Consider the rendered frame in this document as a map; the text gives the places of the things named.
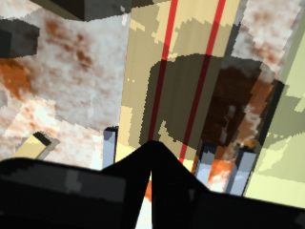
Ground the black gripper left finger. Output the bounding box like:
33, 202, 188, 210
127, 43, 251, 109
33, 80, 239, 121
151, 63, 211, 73
0, 140, 156, 229

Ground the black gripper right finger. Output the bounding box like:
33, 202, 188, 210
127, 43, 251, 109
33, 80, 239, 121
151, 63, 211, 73
152, 141, 305, 229

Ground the tan rectangular block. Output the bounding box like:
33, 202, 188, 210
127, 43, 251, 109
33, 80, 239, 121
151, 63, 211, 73
12, 132, 51, 158

